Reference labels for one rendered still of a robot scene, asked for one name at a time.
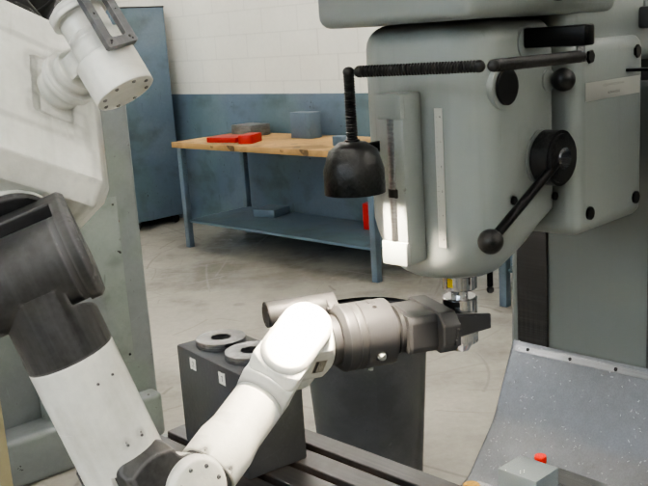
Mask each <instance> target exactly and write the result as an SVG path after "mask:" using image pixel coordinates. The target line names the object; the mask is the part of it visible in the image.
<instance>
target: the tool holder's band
mask: <svg viewBox="0 0 648 486"><path fill-rule="evenodd" d="M468 293H469V295H468V296H467V297H464V298H455V297H452V296H451V292H449V293H446V294H445V295H444V296H443V305H445V306H447V307H451V308H466V307H471V306H474V305H476V304H477V296H476V295H475V294H474V293H472V292H469V291H468Z"/></svg>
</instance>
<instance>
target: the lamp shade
mask: <svg viewBox="0 0 648 486"><path fill-rule="evenodd" d="M323 178H324V194H325V196H327V197H331V198H363V197H371V196H376V195H380V194H383V193H385V192H386V176H385V166H384V164H383V161H382V158H381V156H380V153H379V151H378V148H376V147H374V146H373V145H371V144H370V143H368V142H367V141H360V139H357V140H344V142H340V143H338V144H336V145H335V146H334V147H333V148H332V149H330V150H329V151H328V154H327V158H326V162H325V166H324V170H323Z"/></svg>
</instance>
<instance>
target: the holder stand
mask: <svg viewBox="0 0 648 486"><path fill-rule="evenodd" d="M259 344H260V340H257V339H255V338H252V337H248V336H246V334H245V333H244V332H243V331H239V330H235V329H222V330H214V331H209V332H206V333H203V334H200V335H199V336H198V337H197V338H196V339H195V340H192V341H188V342H184V343H181V344H179V345H178V346H177V354H178V363H179V373H180V382H181V391H182V401H183V410H184V419H185V428H186V438H187V440H188V441H189V442H190V441H191V440H192V439H193V437H194V436H195V435H196V434H197V432H198V431H199V430H200V428H201V427H202V426H203V425H204V424H205V423H206V422H208V421H209V420H210V419H211V418H212V417H213V416H214V415H215V414H216V412H217V411H218V410H219V408H220V407H221V406H222V405H223V403H224V402H225V401H226V399H227V398H228V397H229V395H230V394H231V392H232V391H233V390H234V389H235V387H236V386H237V382H238V380H239V378H240V376H241V374H242V372H243V370H244V368H245V367H246V365H247V364H248V363H249V362H250V359H251V356H252V354H253V352H254V350H255V349H256V348H257V346H258V345H259ZM306 457H307V451H306V438H305V424H304V411H303V398H302V390H297V391H296V392H295V393H294V395H293V396H292V398H291V400H290V403H289V405H288V406H287V408H286V409H285V411H284V412H283V414H282V415H281V417H280V418H279V420H278V421H277V422H276V424H275V425H274V427H273V428H272V429H271V431H270V432H269V434H268V435H267V437H266V438H265V439H264V441H263V442H262V444H261V445H260V446H259V448H258V450H257V451H256V455H255V457H254V459H253V461H252V463H251V465H250V467H249V468H248V469H247V470H246V471H245V473H244V474H243V476H245V477H246V478H248V479H253V478H255V477H258V476H260V475H263V474H265V473H270V472H271V471H274V470H276V469H279V468H281V467H284V466H286V465H289V464H291V463H294V462H297V461H299V460H302V459H304V458H306Z"/></svg>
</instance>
